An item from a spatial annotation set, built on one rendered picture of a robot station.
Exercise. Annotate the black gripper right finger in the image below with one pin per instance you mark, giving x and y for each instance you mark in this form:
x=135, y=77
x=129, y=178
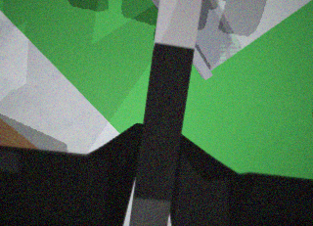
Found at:
x=207, y=192

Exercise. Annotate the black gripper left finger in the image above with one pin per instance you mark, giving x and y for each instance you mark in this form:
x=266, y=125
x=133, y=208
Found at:
x=92, y=189

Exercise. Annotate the green rectangular mat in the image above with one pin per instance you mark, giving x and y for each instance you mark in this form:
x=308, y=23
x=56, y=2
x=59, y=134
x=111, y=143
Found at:
x=255, y=114

